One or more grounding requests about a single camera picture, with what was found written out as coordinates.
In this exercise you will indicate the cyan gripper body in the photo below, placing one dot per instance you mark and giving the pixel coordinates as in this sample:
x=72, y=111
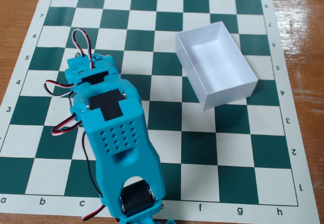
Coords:
x=94, y=78

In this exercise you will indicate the cyan robot arm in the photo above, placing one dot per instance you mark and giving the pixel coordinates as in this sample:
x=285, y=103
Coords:
x=121, y=143

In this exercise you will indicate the white rectangular open box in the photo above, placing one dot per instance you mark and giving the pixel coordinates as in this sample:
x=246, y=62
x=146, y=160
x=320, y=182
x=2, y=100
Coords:
x=217, y=64

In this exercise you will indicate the green and white chessboard mat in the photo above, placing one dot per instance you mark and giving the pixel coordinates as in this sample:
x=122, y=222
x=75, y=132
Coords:
x=192, y=133

